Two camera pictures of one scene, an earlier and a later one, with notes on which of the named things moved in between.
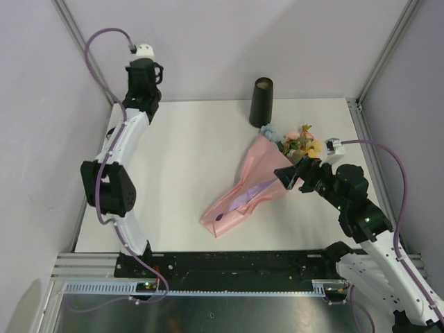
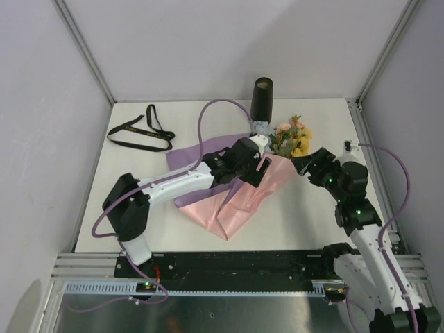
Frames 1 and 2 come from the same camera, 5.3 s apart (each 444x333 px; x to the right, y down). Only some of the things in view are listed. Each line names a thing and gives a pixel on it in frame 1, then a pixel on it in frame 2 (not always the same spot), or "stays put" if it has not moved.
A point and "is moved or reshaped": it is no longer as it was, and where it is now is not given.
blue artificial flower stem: [271, 132] -> [261, 126]
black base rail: [301, 266] stays put
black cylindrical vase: [261, 102] stays put
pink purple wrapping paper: [257, 184] is moved or reshaped
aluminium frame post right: [388, 50] stays put
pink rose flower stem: [297, 141] -> [285, 131]
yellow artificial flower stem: [311, 149] is moved or reshaped
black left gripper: [129, 91] -> [253, 176]
